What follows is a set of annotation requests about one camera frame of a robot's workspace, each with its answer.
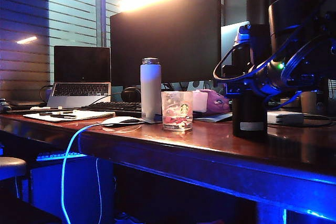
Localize long black bar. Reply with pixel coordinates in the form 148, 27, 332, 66
5, 107, 82, 114

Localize black keyboard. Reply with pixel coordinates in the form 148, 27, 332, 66
80, 101, 143, 118

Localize white power adapter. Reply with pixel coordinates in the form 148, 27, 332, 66
267, 111, 305, 126

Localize white drawer cabinet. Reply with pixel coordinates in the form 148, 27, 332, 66
30, 156, 115, 224

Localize round grey stool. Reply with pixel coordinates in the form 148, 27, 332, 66
0, 157, 28, 201

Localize silver display back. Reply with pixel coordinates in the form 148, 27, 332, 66
219, 21, 250, 63

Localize striped frosted glass partition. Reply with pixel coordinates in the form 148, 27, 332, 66
0, 0, 184, 104

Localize white notepad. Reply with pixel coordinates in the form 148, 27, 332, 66
23, 109, 116, 123

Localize printed clear glass cup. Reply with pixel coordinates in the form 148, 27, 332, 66
161, 91, 194, 132

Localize thin white cable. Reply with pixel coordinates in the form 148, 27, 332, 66
94, 158, 103, 224

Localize black computer monitor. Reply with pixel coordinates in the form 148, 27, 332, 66
110, 0, 223, 88

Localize silver open laptop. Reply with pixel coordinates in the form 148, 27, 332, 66
46, 45, 112, 109

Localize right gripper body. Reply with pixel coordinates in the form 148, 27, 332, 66
249, 60, 292, 97

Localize black thermos with grey label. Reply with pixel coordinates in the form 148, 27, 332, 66
232, 24, 269, 138

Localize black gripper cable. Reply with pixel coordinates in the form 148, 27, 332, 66
213, 47, 263, 81

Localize white charging cable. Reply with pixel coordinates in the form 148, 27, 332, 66
60, 120, 114, 224

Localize light coloured keyboard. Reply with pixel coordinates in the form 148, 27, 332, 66
36, 151, 88, 162

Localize small dark gadget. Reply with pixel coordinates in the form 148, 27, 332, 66
0, 99, 13, 113

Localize white flat mouse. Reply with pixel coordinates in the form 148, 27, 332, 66
101, 116, 144, 128

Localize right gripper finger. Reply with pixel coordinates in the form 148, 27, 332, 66
222, 63, 234, 78
223, 78, 254, 97

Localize bronze thermos bottle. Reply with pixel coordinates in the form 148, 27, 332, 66
300, 91, 329, 116

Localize white thermos bottle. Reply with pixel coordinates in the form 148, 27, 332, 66
140, 57, 162, 121

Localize black headphones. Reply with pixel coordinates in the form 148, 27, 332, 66
120, 87, 142, 103

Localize blue booklet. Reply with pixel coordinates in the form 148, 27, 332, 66
194, 112, 234, 124

